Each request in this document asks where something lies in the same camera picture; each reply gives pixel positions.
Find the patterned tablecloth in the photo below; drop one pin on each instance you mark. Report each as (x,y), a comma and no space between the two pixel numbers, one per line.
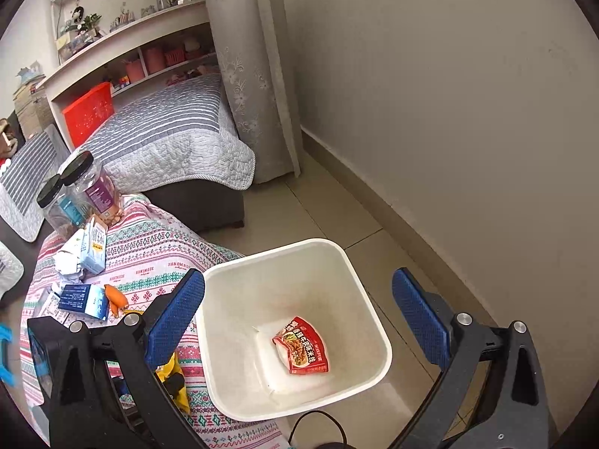
(154,252)

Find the red plastic basket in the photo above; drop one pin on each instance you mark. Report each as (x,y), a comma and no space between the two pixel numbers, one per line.
(89,114)

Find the orange carrot toy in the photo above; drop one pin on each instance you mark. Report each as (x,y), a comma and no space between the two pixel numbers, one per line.
(114,297)

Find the yellow packet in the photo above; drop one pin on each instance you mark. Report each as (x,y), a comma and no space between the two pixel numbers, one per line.
(171,369)

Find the red snack packet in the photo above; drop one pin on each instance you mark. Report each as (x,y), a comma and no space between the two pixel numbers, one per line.
(302,348)

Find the quilted armrest cover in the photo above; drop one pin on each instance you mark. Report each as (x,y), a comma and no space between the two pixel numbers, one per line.
(9,271)

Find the blue white box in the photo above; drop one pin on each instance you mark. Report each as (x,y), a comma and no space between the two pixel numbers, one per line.
(82,299)

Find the light blue milk carton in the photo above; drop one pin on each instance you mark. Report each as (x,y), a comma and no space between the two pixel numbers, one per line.
(96,245)

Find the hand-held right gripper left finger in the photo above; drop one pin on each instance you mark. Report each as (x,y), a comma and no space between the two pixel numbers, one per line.
(175,318)

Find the embroidered grey curtain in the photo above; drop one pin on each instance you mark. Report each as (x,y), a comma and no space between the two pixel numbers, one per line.
(243,56)

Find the white shelf unit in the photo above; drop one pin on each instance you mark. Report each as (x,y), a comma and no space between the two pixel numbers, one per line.
(154,23)

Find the crumpled white paper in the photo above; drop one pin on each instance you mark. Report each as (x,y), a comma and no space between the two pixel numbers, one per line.
(70,259)

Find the small potted plant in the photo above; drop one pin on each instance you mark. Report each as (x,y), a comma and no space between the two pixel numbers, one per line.
(91,21)

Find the stack of cardboard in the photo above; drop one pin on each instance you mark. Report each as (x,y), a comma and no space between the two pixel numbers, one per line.
(32,110)

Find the clear jar teal label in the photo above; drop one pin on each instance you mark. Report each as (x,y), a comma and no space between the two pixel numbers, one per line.
(63,208)

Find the clear jar purple label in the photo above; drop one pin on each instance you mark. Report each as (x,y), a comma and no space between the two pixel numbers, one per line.
(98,194)

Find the dark sofa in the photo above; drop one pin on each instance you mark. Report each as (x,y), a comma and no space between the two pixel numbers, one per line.
(201,206)

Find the grey striped quilt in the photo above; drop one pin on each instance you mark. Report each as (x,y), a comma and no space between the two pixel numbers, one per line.
(178,131)

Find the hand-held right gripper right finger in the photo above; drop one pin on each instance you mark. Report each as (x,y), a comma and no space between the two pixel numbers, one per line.
(421,320)

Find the pink storage basket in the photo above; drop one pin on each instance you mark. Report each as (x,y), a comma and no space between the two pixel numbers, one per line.
(175,56)
(134,71)
(154,60)

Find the grey striped cushion cover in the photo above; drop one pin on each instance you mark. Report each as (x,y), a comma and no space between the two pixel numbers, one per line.
(28,182)

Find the white plastic bin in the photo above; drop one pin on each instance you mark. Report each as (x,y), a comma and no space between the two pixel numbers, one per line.
(262,290)

